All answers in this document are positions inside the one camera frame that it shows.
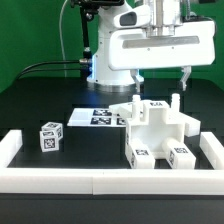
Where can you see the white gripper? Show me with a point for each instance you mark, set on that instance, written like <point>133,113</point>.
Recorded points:
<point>133,46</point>

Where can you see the white chair seat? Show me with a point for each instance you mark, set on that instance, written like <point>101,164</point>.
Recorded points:
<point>152,139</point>

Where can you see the white chair back piece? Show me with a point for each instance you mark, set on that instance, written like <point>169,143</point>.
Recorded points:
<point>186,120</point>

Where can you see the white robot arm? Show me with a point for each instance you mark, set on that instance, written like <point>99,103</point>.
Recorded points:
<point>162,11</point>

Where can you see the white marker tag sheet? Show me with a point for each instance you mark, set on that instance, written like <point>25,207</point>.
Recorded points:
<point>96,117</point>

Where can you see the white U-shaped fence wall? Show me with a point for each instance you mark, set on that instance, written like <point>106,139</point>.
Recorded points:
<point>101,181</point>

